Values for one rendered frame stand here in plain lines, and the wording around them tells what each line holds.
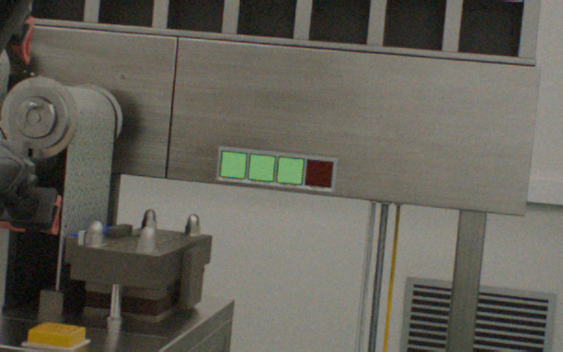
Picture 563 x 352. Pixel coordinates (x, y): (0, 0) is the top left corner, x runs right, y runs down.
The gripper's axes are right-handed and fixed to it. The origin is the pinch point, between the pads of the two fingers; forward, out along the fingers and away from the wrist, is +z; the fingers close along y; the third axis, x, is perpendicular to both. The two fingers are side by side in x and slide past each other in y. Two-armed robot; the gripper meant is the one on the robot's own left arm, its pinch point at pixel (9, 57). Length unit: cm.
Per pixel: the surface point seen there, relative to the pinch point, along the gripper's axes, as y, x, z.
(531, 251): 111, 137, 248
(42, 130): 1.8, -1.9, 16.8
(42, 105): 1.5, 1.5, 13.9
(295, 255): 11, 129, 255
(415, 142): 67, 22, 41
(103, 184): 6.3, 4.4, 40.6
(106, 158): 6.5, 8.6, 37.5
